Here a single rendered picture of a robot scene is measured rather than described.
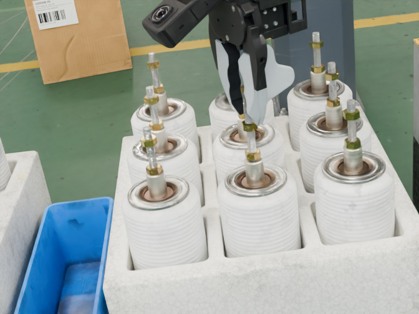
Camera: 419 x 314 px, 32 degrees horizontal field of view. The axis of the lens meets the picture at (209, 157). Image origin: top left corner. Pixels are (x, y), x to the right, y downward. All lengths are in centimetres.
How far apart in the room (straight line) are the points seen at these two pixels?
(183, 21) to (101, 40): 121
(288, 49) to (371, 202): 69
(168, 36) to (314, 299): 36
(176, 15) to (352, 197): 30
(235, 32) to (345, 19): 74
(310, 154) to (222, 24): 26
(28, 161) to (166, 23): 51
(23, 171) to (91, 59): 84
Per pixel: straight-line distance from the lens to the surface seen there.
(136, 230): 87
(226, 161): 96
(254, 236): 87
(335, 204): 87
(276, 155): 97
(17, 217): 109
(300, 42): 150
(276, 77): 81
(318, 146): 96
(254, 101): 80
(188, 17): 75
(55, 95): 191
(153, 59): 106
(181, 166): 96
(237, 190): 86
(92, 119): 172
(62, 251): 121
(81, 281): 119
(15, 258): 107
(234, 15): 77
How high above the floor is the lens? 70
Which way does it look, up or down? 29 degrees down
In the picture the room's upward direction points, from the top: 8 degrees counter-clockwise
